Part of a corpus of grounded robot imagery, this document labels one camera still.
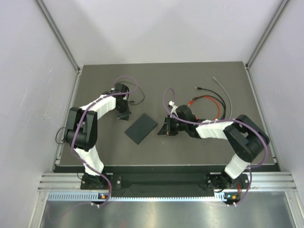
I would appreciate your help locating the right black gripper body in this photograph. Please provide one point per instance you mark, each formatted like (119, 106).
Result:
(176, 125)

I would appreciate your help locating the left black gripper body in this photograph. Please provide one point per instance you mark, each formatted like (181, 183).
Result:
(124, 108)

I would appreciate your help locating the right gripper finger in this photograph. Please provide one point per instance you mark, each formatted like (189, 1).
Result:
(166, 120)
(163, 131)

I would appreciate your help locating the black network switch box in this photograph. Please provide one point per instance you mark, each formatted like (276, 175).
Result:
(141, 128)

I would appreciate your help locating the black ethernet cable short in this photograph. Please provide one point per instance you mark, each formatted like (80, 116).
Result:
(214, 100)

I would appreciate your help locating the black ethernet cable long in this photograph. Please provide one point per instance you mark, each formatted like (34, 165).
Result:
(219, 97)

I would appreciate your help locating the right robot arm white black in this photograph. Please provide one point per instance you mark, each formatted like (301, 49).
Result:
(244, 136)

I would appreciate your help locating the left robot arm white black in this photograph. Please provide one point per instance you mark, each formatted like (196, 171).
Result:
(81, 130)

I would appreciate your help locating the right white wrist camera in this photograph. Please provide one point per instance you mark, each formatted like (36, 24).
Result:
(172, 107)

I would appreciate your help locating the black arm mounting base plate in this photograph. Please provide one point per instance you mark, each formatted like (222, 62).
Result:
(165, 181)

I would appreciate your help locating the aluminium front rail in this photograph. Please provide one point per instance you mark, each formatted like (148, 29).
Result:
(261, 181)

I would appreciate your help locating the slotted grey cable duct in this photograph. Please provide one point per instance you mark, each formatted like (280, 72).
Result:
(99, 197)

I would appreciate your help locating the left aluminium frame post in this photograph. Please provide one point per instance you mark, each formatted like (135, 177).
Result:
(55, 30)

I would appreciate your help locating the aluminium frame post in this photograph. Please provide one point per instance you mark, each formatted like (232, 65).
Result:
(270, 27)
(55, 30)

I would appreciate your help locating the right aluminium frame post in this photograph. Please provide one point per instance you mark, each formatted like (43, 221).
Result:
(270, 27)

